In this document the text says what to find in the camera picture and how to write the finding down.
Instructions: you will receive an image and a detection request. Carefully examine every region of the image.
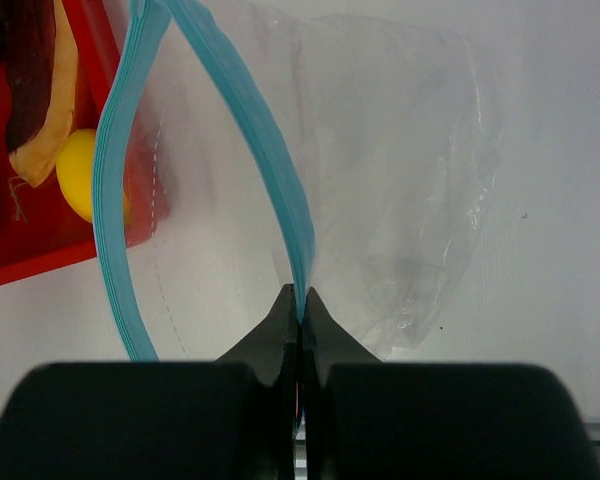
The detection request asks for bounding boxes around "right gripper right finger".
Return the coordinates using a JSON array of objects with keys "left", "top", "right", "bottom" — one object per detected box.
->
[{"left": 300, "top": 292, "right": 600, "bottom": 479}]

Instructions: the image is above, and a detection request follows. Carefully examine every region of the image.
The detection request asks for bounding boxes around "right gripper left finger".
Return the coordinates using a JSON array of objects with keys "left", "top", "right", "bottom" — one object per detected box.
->
[{"left": 0, "top": 286, "right": 298, "bottom": 479}]

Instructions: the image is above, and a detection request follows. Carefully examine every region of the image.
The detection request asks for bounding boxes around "clear zip top bag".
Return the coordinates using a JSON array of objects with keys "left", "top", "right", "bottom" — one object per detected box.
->
[{"left": 93, "top": 1, "right": 503, "bottom": 361}]

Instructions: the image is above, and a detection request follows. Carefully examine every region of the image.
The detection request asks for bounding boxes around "red plastic tray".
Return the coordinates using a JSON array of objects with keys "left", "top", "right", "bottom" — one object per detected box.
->
[{"left": 0, "top": 1, "right": 120, "bottom": 285}]

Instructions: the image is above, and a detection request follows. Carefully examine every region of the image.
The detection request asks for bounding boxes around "yellow lemon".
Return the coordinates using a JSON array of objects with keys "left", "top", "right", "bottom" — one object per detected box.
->
[{"left": 55, "top": 129, "right": 96, "bottom": 223}]

